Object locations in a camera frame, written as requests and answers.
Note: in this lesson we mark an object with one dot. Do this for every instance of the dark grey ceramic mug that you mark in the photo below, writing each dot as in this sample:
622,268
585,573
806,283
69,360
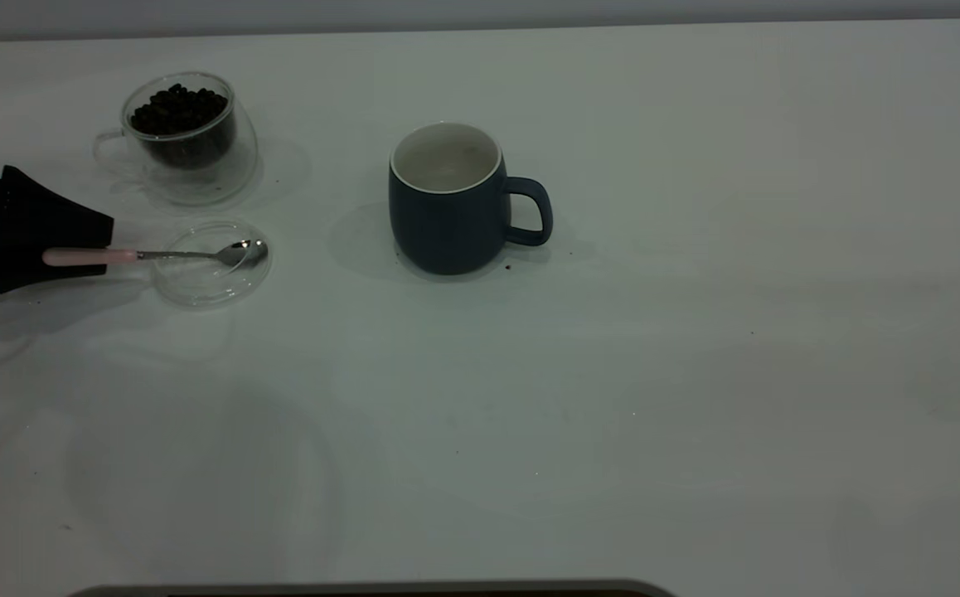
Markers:
443,232

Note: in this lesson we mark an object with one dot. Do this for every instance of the clear glass lid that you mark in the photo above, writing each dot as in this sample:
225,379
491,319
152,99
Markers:
206,288

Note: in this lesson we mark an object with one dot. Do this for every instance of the clear double wall glass cup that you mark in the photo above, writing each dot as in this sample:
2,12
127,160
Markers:
198,186

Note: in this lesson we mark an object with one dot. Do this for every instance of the dark coffee beans pile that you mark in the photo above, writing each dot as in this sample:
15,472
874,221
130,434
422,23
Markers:
177,112

